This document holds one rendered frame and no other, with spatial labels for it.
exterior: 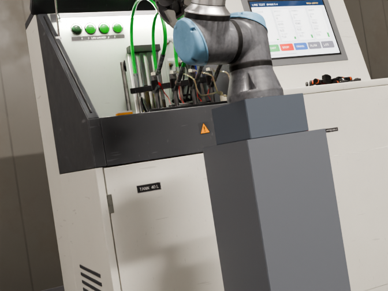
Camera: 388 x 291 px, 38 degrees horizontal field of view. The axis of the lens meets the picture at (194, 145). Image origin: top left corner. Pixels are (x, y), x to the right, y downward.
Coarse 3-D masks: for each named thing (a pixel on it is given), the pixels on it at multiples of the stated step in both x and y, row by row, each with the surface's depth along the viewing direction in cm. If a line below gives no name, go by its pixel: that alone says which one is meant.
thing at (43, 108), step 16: (32, 16) 241; (32, 32) 246; (32, 48) 251; (32, 64) 255; (48, 112) 236; (48, 128) 241; (48, 144) 246; (48, 160) 250; (48, 176) 256; (64, 208) 233; (64, 224) 238; (64, 240) 242; (64, 256) 247; (64, 272) 252; (64, 288) 257
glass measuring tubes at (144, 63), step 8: (128, 48) 243; (136, 48) 243; (144, 48) 245; (160, 48) 248; (128, 56) 244; (136, 56) 246; (144, 56) 247; (136, 64) 243; (144, 64) 245; (152, 64) 249; (144, 72) 245; (144, 80) 244; (160, 80) 247; (136, 96) 244; (144, 96) 246; (152, 96) 247; (136, 104) 244; (144, 104) 246; (152, 104) 247; (136, 112) 244
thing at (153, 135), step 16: (160, 112) 191; (176, 112) 194; (192, 112) 196; (208, 112) 199; (112, 128) 184; (128, 128) 186; (144, 128) 189; (160, 128) 191; (176, 128) 193; (192, 128) 196; (112, 144) 184; (128, 144) 186; (144, 144) 188; (160, 144) 190; (176, 144) 193; (192, 144) 195; (208, 144) 198; (112, 160) 183; (128, 160) 185; (144, 160) 188
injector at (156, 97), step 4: (156, 76) 219; (152, 80) 218; (156, 80) 219; (152, 84) 218; (156, 84) 218; (152, 88) 218; (156, 88) 217; (152, 92) 219; (156, 92) 218; (156, 96) 218; (156, 100) 218; (156, 104) 218; (156, 108) 219
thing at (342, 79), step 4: (324, 76) 234; (328, 76) 235; (312, 80) 236; (316, 80) 230; (320, 80) 236; (324, 80) 233; (328, 80) 233; (332, 80) 235; (336, 80) 235; (340, 80) 238; (344, 80) 237; (348, 80) 240; (352, 80) 237; (356, 80) 236; (360, 80) 236; (308, 84) 235; (312, 84) 236; (316, 84) 232; (320, 84) 231
